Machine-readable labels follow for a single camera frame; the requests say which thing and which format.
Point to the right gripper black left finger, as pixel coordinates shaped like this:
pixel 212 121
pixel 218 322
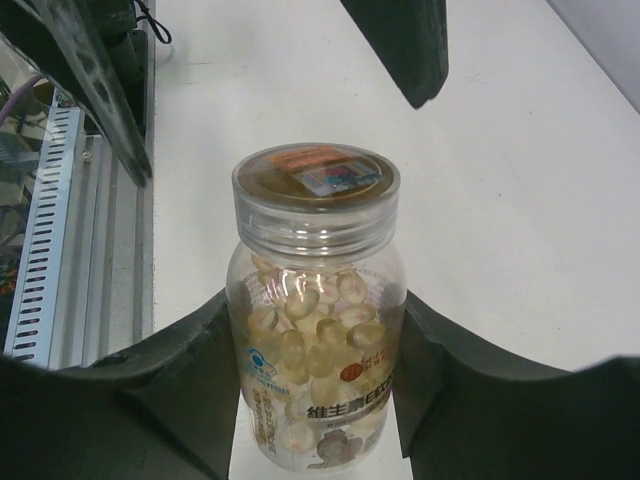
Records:
pixel 164 408

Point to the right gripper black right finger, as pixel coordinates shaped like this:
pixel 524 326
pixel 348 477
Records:
pixel 468 409

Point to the aluminium mounting rail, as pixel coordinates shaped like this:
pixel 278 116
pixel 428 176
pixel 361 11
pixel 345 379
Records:
pixel 113 305

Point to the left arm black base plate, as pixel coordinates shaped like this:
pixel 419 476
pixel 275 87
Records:
pixel 127 48

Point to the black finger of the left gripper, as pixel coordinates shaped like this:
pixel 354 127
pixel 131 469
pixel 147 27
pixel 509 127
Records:
pixel 410 38
pixel 60 40

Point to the grey slotted cable duct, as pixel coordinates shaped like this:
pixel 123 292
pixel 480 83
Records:
pixel 30 329

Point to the clear bottle yellow capsules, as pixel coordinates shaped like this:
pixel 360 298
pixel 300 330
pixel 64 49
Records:
pixel 316 343

